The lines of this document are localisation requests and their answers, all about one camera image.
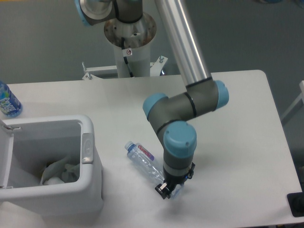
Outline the white metal base frame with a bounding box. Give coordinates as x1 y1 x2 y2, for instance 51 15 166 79
82 56 168 80

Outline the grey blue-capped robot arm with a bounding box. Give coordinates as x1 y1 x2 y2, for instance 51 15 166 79
75 0 229 199

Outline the white frame at right edge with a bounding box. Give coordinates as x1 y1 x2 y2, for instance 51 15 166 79
280 81 304 126

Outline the white plastic trash can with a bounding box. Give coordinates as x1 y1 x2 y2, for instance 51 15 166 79
0 115 104 216

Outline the black table clamp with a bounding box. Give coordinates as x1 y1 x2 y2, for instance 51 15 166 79
287 192 304 218

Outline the clear plastic water bottle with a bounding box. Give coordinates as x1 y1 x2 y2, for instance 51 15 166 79
124 141 184 198

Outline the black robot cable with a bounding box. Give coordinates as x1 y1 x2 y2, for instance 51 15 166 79
120 37 135 78

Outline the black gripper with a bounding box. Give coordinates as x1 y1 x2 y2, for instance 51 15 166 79
155 162 195 199

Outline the grey trash inside bin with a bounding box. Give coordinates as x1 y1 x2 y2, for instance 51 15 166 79
40 155 71 185

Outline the white paper wrapper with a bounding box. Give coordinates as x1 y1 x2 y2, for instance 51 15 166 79
61 164 80 183

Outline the blue labelled water bottle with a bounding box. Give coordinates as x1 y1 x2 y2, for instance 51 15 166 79
0 81 23 118

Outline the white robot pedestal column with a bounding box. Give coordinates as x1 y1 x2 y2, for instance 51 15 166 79
104 13 157 68

